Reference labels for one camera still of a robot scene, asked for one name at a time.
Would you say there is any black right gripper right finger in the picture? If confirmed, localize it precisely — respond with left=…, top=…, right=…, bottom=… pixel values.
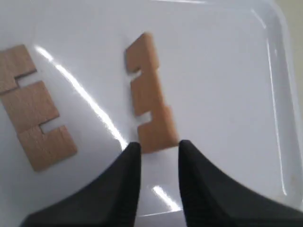
left=178, top=140, right=303, bottom=227

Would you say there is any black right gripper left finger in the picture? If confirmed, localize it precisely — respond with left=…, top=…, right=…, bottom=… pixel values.
left=21, top=142, right=141, bottom=227

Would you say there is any wooden notched bar piece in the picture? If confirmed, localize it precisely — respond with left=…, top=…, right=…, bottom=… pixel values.
left=0, top=44, right=77, bottom=172
left=125, top=32, right=179, bottom=153

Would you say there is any white plastic tray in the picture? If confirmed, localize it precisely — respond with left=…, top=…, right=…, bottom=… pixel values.
left=0, top=0, right=303, bottom=227

